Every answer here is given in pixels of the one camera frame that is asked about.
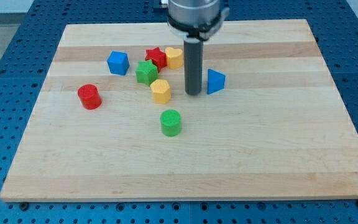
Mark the blue triangle block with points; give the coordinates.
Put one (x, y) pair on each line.
(216, 81)

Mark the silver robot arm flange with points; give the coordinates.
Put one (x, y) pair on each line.
(196, 20)

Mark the green cylinder block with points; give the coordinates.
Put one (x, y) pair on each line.
(170, 121)

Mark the yellow hexagon block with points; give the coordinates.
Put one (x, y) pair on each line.
(161, 91)

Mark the green star block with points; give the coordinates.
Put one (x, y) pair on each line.
(146, 72)

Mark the yellow heart block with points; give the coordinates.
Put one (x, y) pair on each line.
(174, 57)

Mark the red star block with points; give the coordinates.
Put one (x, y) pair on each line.
(157, 57)

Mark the wooden board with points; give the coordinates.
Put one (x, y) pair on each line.
(278, 130)

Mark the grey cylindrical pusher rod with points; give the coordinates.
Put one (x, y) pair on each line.
(193, 63)

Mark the blue cube block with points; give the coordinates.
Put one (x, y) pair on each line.
(118, 63)

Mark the red cylinder block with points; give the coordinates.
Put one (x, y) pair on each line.
(89, 96)

